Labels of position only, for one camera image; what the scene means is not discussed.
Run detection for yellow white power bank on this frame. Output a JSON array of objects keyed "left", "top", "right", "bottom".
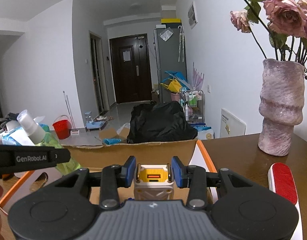
[{"left": 134, "top": 163, "right": 174, "bottom": 200}]

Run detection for green spray bottle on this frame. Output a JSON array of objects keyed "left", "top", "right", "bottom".
[{"left": 17, "top": 109, "right": 81, "bottom": 175}]

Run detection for red white lint brush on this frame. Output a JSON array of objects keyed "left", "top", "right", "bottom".
[{"left": 268, "top": 163, "right": 303, "bottom": 240}]

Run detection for orange cardboard box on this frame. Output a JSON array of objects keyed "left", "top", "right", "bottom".
[{"left": 0, "top": 139, "right": 218, "bottom": 215}]

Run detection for blue tissue pack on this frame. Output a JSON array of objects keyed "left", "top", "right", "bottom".
[{"left": 2, "top": 126, "right": 34, "bottom": 146}]

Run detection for small open cardboard box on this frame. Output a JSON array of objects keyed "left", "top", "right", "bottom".
[{"left": 99, "top": 127, "right": 130, "bottom": 146}]

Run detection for black bag on chair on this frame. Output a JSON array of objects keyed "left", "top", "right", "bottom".
[{"left": 126, "top": 101, "right": 198, "bottom": 144}]

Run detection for pet water dispenser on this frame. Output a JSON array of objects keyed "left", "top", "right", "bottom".
[{"left": 85, "top": 111, "right": 107, "bottom": 131}]

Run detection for red bucket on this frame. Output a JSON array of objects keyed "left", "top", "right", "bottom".
[{"left": 52, "top": 115, "right": 71, "bottom": 140}]

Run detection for white mop stick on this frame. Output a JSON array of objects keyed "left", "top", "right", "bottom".
[{"left": 63, "top": 90, "right": 76, "bottom": 129}]

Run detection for metal storage cart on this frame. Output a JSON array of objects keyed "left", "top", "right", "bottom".
[{"left": 179, "top": 90, "right": 205, "bottom": 124}]

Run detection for yellow blue hangers pile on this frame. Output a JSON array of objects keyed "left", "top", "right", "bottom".
[{"left": 160, "top": 71, "right": 188, "bottom": 93}]

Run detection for purple hangers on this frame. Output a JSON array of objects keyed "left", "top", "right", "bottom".
[{"left": 192, "top": 62, "right": 204, "bottom": 90}]

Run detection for dark front door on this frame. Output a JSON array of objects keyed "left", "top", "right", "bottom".
[{"left": 110, "top": 34, "right": 152, "bottom": 104}]

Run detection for pink ceramic vase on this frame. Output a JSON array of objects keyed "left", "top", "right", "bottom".
[{"left": 258, "top": 59, "right": 305, "bottom": 157}]

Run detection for grey refrigerator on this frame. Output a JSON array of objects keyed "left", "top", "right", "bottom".
[{"left": 153, "top": 28, "right": 187, "bottom": 103}]

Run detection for white umbrella on fridge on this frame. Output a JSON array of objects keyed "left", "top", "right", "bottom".
[{"left": 178, "top": 25, "right": 185, "bottom": 62}]

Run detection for yellow black box on fridge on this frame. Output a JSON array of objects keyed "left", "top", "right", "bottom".
[{"left": 160, "top": 18, "right": 182, "bottom": 24}]

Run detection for dried pink roses bouquet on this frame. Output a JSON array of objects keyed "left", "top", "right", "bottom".
[{"left": 180, "top": 0, "right": 307, "bottom": 66}]

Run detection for white board leaning on wall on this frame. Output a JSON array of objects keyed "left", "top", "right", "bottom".
[{"left": 220, "top": 108, "right": 246, "bottom": 138}]

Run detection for white wall vent panel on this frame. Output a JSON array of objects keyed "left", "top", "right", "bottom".
[{"left": 188, "top": 1, "right": 198, "bottom": 29}]

